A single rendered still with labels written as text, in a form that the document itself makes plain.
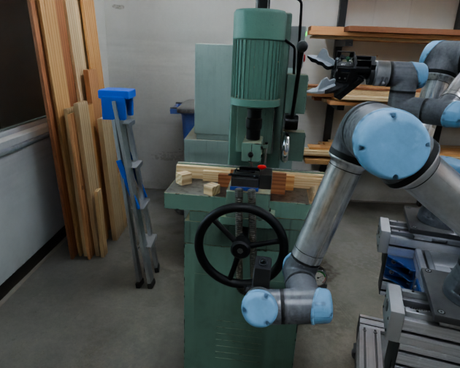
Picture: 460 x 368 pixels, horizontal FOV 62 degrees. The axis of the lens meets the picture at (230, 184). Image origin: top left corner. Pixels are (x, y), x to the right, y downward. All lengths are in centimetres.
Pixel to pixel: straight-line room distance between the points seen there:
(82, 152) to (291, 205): 161
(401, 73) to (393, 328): 72
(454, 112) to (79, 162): 207
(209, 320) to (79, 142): 147
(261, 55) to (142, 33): 256
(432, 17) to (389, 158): 332
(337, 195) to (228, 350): 96
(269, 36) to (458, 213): 79
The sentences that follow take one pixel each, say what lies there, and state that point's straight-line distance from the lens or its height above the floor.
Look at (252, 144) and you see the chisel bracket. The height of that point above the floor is 107.
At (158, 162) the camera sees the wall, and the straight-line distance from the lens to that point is 391.
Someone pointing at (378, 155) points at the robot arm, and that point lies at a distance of 70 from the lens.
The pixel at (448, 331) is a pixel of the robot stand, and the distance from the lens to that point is 113.
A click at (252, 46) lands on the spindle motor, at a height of 139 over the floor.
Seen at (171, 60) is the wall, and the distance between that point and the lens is 373.
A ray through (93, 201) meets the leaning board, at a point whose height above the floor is 39.
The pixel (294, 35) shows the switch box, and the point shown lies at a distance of 166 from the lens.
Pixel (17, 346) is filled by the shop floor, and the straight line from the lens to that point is 224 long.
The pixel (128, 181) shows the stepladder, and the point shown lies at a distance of 218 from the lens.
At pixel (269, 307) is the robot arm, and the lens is 83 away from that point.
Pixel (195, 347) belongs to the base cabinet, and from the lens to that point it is 168.
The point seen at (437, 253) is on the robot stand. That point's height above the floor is 73.
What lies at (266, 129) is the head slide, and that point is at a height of 110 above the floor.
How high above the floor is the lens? 137
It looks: 19 degrees down
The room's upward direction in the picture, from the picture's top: 2 degrees clockwise
